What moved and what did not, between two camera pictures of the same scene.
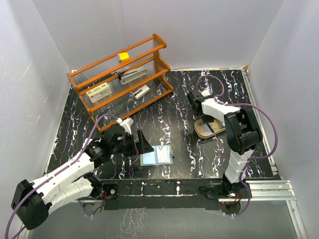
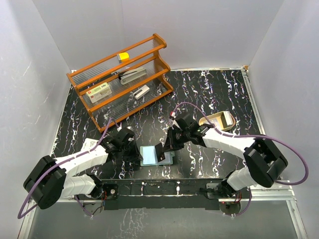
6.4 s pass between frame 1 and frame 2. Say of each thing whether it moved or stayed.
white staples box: stayed
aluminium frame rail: stayed
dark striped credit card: moved
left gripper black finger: moved
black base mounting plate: stayed
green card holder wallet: stayed
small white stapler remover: stayed
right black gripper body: moved
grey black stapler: stayed
